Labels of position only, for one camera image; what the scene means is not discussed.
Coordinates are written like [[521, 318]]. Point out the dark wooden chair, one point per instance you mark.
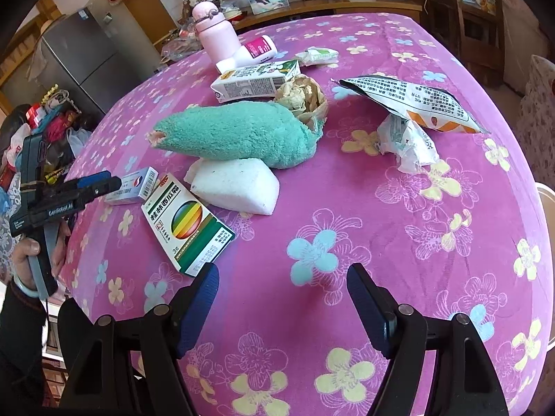
[[468, 21]]

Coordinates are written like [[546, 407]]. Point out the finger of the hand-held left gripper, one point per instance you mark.
[[97, 193], [93, 176]]

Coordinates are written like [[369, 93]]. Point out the person's left hand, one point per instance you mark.
[[24, 260]]

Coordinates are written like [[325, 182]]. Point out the beige tissue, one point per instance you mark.
[[303, 95]]

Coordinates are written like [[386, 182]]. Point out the heap of bags and clutter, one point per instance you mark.
[[52, 125]]

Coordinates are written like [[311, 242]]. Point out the grey refrigerator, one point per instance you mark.
[[82, 60]]

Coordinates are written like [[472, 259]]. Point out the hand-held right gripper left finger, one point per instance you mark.
[[201, 307]]

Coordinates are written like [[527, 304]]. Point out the white bucket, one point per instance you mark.
[[543, 199]]

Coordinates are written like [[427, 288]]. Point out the person's left forearm dark sleeve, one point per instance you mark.
[[19, 346]]

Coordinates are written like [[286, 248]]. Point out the floral covered sofa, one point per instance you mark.
[[540, 108]]

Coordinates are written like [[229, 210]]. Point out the pink floral tablecloth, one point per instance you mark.
[[347, 225]]

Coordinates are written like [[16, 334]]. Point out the pink bottle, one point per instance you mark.
[[214, 39]]

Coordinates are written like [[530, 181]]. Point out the silver printed snack bag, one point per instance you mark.
[[412, 99]]

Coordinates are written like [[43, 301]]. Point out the white green drink carton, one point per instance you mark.
[[247, 82]]

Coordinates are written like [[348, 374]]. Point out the white foam block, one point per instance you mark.
[[243, 186]]

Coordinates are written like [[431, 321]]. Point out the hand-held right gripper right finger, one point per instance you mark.
[[368, 307]]

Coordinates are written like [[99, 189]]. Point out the rainbow print medicine box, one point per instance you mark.
[[186, 221]]

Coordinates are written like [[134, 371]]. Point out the light wooden counter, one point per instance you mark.
[[329, 8]]

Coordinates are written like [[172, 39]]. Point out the clear plastic bag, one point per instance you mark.
[[180, 43]]

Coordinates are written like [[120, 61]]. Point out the white bottle magenta label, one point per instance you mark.
[[256, 50]]

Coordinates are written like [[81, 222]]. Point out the crumpled white green wrapper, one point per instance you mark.
[[318, 55]]

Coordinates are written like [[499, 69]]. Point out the crumpled white plastic wrapper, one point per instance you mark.
[[407, 143]]

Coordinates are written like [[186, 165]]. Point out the teal fuzzy cloth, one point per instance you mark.
[[225, 132]]

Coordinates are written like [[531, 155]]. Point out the small blue white box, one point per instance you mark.
[[138, 184]]

